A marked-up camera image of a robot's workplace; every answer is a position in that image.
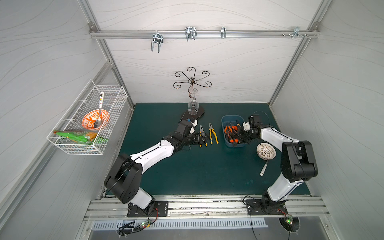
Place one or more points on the metal hook clamp middle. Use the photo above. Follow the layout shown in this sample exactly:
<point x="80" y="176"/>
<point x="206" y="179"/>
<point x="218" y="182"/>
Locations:
<point x="190" y="33"/>

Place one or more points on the metal hook clamp right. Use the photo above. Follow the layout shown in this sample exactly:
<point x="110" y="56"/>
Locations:
<point x="296" y="34"/>

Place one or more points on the white vented cable duct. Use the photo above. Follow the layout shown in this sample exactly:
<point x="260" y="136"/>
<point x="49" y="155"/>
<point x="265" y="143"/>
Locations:
<point x="184" y="224"/>

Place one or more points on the teal plastic storage box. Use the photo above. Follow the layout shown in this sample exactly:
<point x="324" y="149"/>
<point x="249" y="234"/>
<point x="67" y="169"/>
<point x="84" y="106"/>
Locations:
<point x="234" y="120"/>

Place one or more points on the green snack bag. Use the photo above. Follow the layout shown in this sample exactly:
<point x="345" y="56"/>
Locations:
<point x="81" y="137"/>

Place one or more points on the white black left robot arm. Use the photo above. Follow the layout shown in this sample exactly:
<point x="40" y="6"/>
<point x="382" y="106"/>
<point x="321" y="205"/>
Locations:
<point x="125" y="176"/>

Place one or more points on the large yellow black pliers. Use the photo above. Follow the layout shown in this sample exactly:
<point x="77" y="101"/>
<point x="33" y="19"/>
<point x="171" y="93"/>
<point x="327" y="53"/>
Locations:
<point x="212" y="134"/>

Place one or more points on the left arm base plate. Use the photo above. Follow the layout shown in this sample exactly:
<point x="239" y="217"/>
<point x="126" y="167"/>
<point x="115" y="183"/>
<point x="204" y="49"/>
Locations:
<point x="155" y="209"/>

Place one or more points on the metal hook small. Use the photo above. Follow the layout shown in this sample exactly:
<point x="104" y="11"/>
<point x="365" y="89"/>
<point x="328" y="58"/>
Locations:
<point x="223" y="32"/>

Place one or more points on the clear wine glass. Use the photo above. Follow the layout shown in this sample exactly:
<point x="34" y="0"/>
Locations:
<point x="193" y="105"/>

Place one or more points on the orange patterned plate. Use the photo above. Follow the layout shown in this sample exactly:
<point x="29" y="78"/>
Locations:
<point x="89" y="119"/>

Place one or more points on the metal hook clamp left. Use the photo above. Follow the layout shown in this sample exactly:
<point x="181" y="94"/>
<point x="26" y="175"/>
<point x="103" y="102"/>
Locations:
<point x="157" y="40"/>

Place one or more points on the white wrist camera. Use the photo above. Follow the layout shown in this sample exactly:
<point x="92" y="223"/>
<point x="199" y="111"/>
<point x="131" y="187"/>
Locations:
<point x="193" y="122"/>
<point x="246" y="126"/>

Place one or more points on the white patterned ceramic bowl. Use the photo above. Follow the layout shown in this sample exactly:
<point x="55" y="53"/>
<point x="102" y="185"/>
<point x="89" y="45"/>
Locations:
<point x="266" y="151"/>

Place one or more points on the small yellow black pliers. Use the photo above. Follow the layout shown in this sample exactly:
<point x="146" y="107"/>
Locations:
<point x="202" y="130"/>

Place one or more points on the aluminium cross rail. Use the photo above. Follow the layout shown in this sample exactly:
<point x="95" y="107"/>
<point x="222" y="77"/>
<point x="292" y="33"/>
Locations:
<point x="201" y="34"/>

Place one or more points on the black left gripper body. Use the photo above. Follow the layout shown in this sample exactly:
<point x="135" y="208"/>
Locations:
<point x="195" y="139"/>

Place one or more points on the orange black pliers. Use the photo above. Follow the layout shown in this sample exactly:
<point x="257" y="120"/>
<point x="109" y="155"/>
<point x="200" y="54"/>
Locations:
<point x="231" y="133"/>

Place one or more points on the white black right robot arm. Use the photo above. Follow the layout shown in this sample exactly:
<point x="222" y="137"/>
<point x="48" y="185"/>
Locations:
<point x="298" y="163"/>

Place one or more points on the spoon in basket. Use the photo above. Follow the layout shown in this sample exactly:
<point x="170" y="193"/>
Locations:
<point x="99" y="121"/>

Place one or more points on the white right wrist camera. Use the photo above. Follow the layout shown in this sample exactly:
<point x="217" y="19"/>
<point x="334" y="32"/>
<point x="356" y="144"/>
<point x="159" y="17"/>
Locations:
<point x="246" y="126"/>

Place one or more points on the white wire basket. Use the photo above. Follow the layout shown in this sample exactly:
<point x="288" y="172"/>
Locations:
<point x="88" y="100"/>

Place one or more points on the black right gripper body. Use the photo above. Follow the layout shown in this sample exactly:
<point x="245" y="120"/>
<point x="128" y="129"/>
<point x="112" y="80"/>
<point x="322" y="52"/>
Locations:
<point x="245" y="135"/>

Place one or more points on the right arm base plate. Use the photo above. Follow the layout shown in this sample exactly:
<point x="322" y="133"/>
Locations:
<point x="263" y="207"/>

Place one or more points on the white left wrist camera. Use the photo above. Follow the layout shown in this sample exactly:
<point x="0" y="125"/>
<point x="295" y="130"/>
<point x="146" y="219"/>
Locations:
<point x="193" y="122"/>

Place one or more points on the metal hook clamp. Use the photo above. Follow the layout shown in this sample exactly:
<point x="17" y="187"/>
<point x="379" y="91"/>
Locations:
<point x="157" y="40"/>
<point x="190" y="33"/>
<point x="296" y="34"/>

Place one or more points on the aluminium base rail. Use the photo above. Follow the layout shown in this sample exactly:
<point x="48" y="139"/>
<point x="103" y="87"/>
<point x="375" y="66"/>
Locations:
<point x="204" y="207"/>

